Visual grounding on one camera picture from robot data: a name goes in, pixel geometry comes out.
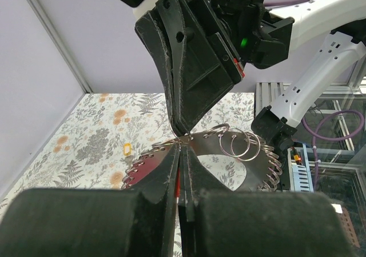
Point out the yellow tag key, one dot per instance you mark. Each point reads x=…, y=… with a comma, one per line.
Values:
x=127, y=149

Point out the red tag key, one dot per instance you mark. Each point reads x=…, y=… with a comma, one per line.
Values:
x=177, y=189

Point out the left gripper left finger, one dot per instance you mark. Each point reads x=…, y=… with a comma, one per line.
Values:
x=138, y=221

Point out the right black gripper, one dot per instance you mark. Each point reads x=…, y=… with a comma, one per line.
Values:
x=188, y=42

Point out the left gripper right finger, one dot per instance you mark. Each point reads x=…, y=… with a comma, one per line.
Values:
x=254, y=220

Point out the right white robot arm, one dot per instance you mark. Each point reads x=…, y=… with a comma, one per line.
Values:
x=342, y=47

